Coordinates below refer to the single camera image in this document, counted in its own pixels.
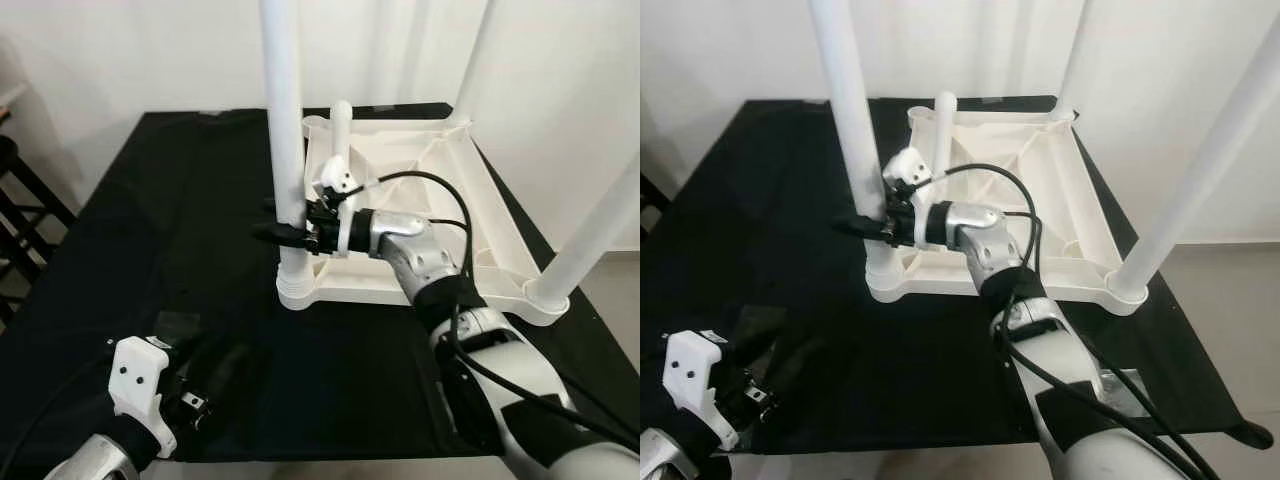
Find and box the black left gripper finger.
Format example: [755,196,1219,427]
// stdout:
[205,345,256,401]
[722,328,779,369]
[165,335,217,373]
[775,338,833,399]

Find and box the white plastic children table top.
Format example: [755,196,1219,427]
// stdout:
[278,112,571,327]
[865,100,1151,317]

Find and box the black tablecloth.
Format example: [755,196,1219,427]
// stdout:
[640,95,1276,457]
[0,103,641,464]

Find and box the crumpled clear plastic sheet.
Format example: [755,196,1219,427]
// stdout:
[1098,368,1163,419]

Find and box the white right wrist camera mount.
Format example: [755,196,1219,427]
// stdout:
[885,147,937,247]
[310,158,359,257]

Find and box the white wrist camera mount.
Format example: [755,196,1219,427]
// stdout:
[108,337,180,460]
[885,147,937,247]
[665,330,742,452]
[310,158,359,257]

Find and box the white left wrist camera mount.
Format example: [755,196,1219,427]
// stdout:
[108,337,180,460]
[665,330,742,452]

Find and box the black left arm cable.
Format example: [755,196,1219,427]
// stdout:
[0,340,121,471]

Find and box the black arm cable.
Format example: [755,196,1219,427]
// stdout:
[350,170,641,453]
[930,163,1217,480]
[0,340,121,471]

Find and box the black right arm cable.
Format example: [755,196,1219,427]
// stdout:
[350,170,641,453]
[930,163,1217,480]

